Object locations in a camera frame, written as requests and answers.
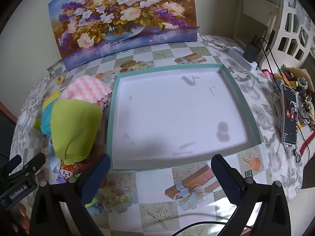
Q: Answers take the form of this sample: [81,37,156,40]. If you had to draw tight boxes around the black power adapter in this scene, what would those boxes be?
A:
[243,42,261,63]

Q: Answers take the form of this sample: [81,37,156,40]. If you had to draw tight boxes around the green microfiber cloth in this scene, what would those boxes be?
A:
[51,99,103,165]

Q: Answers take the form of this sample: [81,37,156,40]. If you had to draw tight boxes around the teal rimmed white tray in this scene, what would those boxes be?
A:
[107,64,262,171]

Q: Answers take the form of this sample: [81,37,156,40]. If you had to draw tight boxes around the white lattice chair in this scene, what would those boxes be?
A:
[261,0,314,72]

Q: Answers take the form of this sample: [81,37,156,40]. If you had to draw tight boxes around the yellow sponge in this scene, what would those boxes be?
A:
[42,89,61,111]

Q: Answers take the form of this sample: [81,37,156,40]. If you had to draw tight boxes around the gold foil coin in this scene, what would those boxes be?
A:
[56,75,65,85]

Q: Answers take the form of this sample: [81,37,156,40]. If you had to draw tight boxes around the white power strip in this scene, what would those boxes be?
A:
[227,46,257,72]

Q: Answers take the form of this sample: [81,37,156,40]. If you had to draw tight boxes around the clutter pile of small items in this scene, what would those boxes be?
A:
[262,65,314,132]

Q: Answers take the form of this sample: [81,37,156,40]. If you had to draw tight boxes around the flower painting canvas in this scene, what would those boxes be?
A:
[48,0,197,70]

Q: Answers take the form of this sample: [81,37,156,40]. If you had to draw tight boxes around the purple baby wipes pack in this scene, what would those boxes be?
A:
[47,137,92,184]

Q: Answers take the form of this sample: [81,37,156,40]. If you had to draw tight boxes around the teal plastic toy box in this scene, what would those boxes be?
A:
[41,101,55,136]

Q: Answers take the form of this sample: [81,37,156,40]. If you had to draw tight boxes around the white pill bottle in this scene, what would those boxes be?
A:
[19,111,43,138]

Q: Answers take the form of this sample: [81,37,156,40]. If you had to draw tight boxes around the black charger cable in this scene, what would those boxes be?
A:
[252,35,315,163]

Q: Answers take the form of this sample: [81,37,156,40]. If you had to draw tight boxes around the smartphone with lit screen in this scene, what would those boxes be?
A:
[280,84,298,146]

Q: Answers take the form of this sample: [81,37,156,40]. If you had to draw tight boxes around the pink white striped fluffy towel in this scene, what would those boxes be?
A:
[60,75,112,110]

